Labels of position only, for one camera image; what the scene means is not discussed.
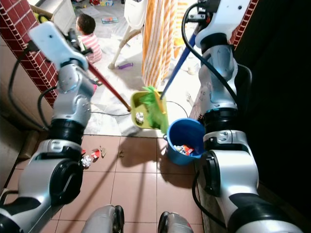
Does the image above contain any silver right robot leg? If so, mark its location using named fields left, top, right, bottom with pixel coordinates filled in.
left=157, top=211, right=195, bottom=233

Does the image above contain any orange striped hanging cloth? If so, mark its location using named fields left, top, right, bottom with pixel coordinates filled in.
left=141, top=0, right=190, bottom=88

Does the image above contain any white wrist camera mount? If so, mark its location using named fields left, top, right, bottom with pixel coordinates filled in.
left=204, top=0, right=253, bottom=40
left=28, top=21, right=74, bottom=71

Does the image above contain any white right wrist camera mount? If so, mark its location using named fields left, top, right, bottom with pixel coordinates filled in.
left=204, top=0, right=253, bottom=40

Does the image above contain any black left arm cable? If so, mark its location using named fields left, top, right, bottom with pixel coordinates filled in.
left=7, top=45, right=53, bottom=133

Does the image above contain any white plastic chair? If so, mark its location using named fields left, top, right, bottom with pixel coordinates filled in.
left=109, top=0, right=144, bottom=70

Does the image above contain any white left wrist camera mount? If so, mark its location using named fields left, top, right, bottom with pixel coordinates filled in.
left=28, top=21, right=74, bottom=71

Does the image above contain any silver robot leg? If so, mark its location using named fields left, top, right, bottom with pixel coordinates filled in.
left=81, top=204, right=125, bottom=233
left=157, top=211, right=195, bottom=233

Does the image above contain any thin cord on floor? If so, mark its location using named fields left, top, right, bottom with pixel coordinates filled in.
left=91, top=100, right=189, bottom=120

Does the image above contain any green broom with blue handle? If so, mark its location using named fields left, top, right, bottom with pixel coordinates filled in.
left=138, top=24, right=200, bottom=134

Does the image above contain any crumpled silver white wrapper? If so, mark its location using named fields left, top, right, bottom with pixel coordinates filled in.
left=81, top=155, right=93, bottom=169

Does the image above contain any brown cardboard box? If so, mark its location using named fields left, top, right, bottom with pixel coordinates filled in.
left=29, top=0, right=78, bottom=35

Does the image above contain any flat colourful toy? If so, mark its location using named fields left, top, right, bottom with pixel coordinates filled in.
left=101, top=16, right=120, bottom=24

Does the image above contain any small child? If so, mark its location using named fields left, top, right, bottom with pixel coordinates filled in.
left=75, top=13, right=103, bottom=65

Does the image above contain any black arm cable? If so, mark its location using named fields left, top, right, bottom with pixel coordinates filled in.
left=7, top=45, right=53, bottom=133
left=181, top=2, right=254, bottom=108

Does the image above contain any yellow-green dustpan with red handle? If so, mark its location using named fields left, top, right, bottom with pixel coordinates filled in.
left=87, top=63, right=168, bottom=131

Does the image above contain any blue plastic bucket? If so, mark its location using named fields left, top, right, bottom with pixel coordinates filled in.
left=166, top=117, right=206, bottom=166

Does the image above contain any silver left robot leg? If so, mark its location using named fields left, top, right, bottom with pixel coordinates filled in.
left=81, top=204, right=125, bottom=233

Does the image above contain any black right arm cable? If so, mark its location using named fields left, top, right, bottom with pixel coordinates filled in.
left=181, top=2, right=254, bottom=108

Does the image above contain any red and white wrapper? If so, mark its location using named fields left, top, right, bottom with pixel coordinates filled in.
left=175, top=144, right=195, bottom=156

